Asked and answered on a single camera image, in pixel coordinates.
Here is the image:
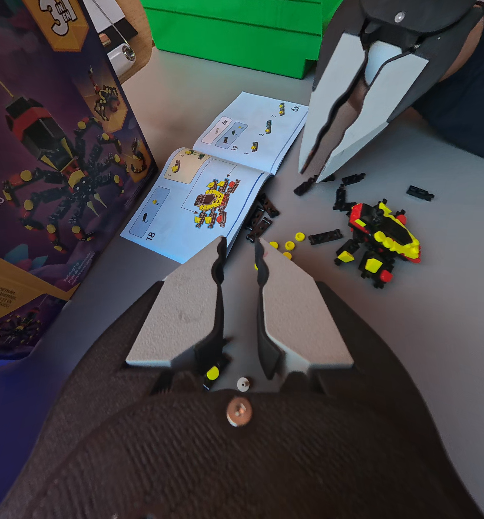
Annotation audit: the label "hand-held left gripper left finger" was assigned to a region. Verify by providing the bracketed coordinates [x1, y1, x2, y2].
[125, 236, 231, 369]

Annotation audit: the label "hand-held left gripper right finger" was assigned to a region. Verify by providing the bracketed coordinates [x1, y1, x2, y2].
[253, 238, 354, 380]

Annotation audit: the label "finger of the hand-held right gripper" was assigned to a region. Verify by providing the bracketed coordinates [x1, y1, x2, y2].
[316, 52, 430, 184]
[298, 32, 368, 175]

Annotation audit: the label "person's right forearm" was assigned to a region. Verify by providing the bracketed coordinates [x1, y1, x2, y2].
[443, 6, 484, 82]

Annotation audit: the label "black lego piece yellow studs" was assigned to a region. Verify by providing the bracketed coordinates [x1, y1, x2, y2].
[201, 353, 231, 392]

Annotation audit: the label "scattered yellow round lego studs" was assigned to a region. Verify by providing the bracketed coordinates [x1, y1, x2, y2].
[253, 232, 306, 271]

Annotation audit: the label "long black lego plate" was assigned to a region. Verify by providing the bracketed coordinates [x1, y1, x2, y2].
[308, 229, 343, 246]

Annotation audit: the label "lego instruction booklet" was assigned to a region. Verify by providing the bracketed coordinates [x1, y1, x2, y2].
[120, 91, 309, 264]

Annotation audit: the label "cluster of black lego plates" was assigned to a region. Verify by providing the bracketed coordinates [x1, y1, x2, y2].
[245, 193, 282, 243]

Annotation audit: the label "red black yellow lego model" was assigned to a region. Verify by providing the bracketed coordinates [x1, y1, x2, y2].
[333, 199, 422, 289]

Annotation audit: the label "purple yellow lego set box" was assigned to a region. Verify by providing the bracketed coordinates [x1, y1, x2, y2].
[0, 0, 159, 359]

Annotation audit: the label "person's dark blue clothing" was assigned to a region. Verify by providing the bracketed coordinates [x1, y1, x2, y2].
[410, 0, 484, 151]

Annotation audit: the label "green plastic bin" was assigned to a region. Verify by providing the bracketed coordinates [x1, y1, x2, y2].
[141, 0, 344, 79]

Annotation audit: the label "wooden instruction board stand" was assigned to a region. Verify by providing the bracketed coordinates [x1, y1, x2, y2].
[82, 0, 155, 84]

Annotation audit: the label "printed instruction sheet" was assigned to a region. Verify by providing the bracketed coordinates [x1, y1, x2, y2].
[83, 0, 123, 31]

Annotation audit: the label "wire page holder clip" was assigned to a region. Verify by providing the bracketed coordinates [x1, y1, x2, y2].
[89, 0, 139, 75]

